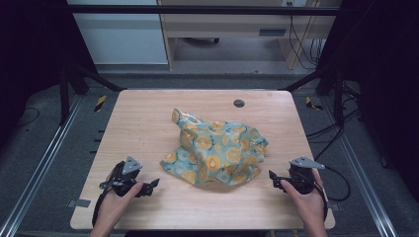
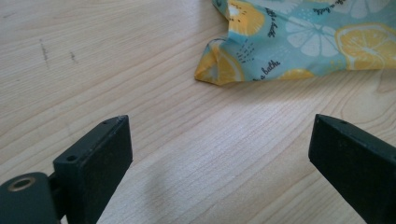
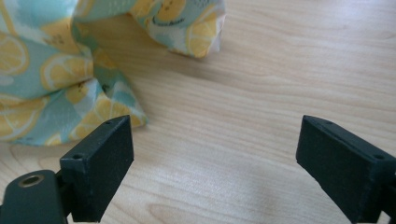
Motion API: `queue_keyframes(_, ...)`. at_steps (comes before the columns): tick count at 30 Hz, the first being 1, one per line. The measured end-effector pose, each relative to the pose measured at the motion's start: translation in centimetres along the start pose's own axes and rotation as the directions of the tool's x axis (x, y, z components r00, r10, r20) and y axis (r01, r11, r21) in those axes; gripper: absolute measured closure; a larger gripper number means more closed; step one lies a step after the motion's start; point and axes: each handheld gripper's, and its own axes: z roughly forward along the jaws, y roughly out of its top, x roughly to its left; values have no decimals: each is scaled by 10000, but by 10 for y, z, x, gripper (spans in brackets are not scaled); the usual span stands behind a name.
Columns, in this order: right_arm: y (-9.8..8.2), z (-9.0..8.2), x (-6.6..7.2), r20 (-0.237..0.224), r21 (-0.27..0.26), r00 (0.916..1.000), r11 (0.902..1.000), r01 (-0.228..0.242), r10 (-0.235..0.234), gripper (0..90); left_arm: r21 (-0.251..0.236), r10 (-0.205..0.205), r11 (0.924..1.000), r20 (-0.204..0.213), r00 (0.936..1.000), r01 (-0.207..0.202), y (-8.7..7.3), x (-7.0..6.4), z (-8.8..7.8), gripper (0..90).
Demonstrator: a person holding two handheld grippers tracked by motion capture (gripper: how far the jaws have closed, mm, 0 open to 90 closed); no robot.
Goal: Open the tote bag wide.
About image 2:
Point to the lemon print teal cloth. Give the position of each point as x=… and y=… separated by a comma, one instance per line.
x=299, y=43

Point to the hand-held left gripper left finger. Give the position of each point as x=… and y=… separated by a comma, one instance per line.
x=96, y=168

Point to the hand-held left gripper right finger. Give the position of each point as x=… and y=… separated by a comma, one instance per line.
x=358, y=165

